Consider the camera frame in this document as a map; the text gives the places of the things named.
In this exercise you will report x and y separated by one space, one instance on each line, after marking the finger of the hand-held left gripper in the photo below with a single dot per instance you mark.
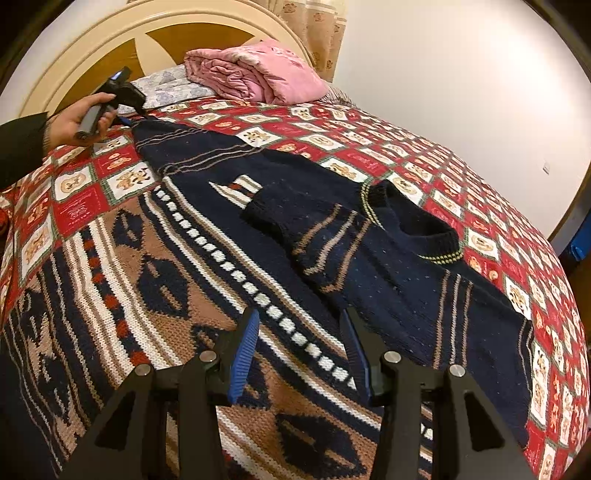
128 120

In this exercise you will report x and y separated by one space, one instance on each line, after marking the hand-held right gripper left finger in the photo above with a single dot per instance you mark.
244 353

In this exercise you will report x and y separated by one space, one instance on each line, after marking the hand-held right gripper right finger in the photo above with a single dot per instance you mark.
364 369

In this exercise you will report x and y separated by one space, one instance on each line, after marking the navy patterned knitted sweater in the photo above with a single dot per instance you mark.
392 277

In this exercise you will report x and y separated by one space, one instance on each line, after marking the person's left forearm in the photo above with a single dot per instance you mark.
21 147

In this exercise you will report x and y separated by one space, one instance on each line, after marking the person's left hand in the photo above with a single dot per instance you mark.
67 124

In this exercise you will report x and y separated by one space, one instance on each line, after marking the floral pillow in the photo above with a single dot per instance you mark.
171 87

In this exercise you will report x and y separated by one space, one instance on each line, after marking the cream wooden headboard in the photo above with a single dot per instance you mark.
138 41

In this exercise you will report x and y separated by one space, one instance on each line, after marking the pink folded blanket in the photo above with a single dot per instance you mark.
258 69

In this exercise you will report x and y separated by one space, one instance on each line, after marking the beige patterned curtain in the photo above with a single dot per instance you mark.
318 32

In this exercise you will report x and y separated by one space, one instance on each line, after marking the red printed bedspread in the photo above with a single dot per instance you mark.
415 157

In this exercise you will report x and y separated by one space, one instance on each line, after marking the dark wooden door frame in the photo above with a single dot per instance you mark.
570 217

